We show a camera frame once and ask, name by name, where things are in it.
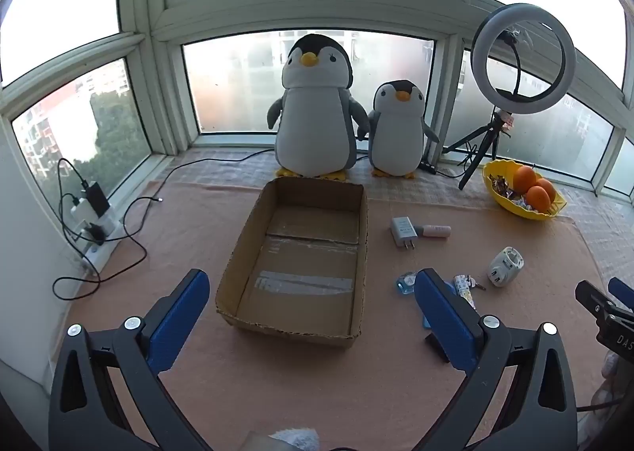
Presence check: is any white power strip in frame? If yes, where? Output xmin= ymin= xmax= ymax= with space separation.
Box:
xmin=74 ymin=206 xmax=122 ymax=273

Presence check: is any pink blanket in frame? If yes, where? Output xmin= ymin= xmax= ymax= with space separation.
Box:
xmin=64 ymin=178 xmax=634 ymax=451

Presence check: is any large penguin plush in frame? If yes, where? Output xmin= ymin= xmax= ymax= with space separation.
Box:
xmin=267 ymin=33 xmax=370 ymax=182

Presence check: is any white ring light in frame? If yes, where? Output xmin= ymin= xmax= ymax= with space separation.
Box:
xmin=472 ymin=2 xmax=577 ymax=111

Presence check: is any yellow bowl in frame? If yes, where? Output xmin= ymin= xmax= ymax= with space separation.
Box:
xmin=483 ymin=159 xmax=568 ymax=221

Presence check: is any small clear blue bottle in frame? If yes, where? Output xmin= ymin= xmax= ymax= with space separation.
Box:
xmin=395 ymin=271 xmax=419 ymax=296

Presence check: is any pile of wrapped candies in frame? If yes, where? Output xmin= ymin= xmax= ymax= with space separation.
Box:
xmin=488 ymin=174 xmax=540 ymax=211

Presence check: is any grey plaid blanket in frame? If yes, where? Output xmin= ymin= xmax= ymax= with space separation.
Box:
xmin=168 ymin=149 xmax=634 ymax=244

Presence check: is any black charger brick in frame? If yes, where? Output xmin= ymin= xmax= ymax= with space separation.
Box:
xmin=82 ymin=183 xmax=111 ymax=214

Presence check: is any white window frame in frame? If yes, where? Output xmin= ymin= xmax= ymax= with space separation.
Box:
xmin=0 ymin=0 xmax=634 ymax=194

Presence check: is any small black object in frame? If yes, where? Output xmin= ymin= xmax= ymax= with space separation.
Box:
xmin=423 ymin=332 xmax=449 ymax=363

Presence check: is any cardboard box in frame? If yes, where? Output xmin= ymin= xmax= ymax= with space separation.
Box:
xmin=214 ymin=177 xmax=370 ymax=350

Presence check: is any black looped charger cable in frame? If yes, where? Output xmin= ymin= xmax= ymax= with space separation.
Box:
xmin=56 ymin=158 xmax=85 ymax=240

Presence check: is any white round plug adapter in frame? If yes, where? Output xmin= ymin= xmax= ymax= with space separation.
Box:
xmin=488 ymin=246 xmax=526 ymax=288

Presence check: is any white fluffy cloth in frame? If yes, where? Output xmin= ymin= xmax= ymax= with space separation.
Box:
xmin=243 ymin=426 xmax=322 ymax=451

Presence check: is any long black cable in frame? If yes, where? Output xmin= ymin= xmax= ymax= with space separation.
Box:
xmin=149 ymin=148 xmax=281 ymax=194

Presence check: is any black tripod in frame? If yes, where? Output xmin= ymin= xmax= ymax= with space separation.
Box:
xmin=442 ymin=109 xmax=516 ymax=191

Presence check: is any white charger plug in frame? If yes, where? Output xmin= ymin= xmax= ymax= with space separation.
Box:
xmin=390 ymin=216 xmax=419 ymax=250

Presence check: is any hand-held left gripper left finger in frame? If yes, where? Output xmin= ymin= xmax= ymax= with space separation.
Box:
xmin=48 ymin=269 xmax=214 ymax=451

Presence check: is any small penguin plush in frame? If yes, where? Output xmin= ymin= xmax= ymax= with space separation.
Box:
xmin=367 ymin=79 xmax=441 ymax=179

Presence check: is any black plug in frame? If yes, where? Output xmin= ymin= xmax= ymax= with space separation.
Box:
xmin=82 ymin=223 xmax=107 ymax=246

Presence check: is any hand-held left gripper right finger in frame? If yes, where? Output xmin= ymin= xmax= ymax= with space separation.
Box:
xmin=413 ymin=269 xmax=579 ymax=451

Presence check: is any black loose-ended cable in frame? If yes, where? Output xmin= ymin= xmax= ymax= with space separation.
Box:
xmin=52 ymin=196 xmax=164 ymax=302

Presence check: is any black ring light cable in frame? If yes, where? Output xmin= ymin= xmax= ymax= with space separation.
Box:
xmin=436 ymin=146 xmax=479 ymax=180

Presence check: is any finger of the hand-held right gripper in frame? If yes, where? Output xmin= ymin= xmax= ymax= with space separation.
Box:
xmin=575 ymin=280 xmax=634 ymax=328
xmin=609 ymin=277 xmax=634 ymax=308

